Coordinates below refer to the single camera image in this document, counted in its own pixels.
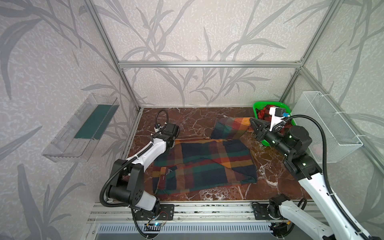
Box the multicolour plaid shirt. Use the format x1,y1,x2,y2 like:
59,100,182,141
153,118,258,196

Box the green plastic basket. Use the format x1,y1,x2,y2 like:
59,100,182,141
253,101,296,147

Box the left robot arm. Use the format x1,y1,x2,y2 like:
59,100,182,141
99,123,180,215

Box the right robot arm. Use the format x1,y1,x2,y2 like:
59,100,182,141
250,115,375,240

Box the red black plaid shirt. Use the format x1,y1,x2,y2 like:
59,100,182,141
256,105,295,134

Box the pink object in basket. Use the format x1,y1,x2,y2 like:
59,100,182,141
311,144,324,156

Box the white wire mesh basket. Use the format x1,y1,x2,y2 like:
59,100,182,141
292,91,363,164

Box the aluminium frame bars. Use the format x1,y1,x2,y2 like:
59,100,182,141
83,0,384,175

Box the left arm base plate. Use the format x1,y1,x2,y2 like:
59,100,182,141
134,204,175,221

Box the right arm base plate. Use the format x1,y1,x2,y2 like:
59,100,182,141
251,202,292,225

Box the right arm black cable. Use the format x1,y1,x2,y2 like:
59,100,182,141
271,114,371,240

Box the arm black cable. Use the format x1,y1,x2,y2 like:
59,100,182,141
98,109,170,208
271,114,371,240

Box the aluminium front rail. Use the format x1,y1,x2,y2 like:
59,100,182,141
86,200,340,224

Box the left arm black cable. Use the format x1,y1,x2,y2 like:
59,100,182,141
98,109,170,208

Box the clear plastic wall bin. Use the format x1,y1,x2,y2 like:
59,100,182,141
42,94,120,163

